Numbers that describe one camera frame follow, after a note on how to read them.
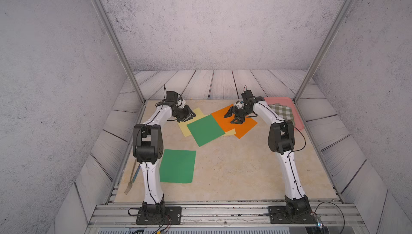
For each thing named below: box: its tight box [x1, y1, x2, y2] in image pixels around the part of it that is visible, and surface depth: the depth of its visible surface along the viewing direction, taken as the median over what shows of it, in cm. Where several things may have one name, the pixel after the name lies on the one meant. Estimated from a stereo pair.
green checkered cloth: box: [268, 103, 296, 126], surface depth 117 cm
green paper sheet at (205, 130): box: [186, 114, 226, 148], surface depth 108 cm
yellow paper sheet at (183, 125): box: [176, 107, 206, 138], surface depth 107 cm
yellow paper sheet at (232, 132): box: [221, 128, 237, 137], surface depth 104 cm
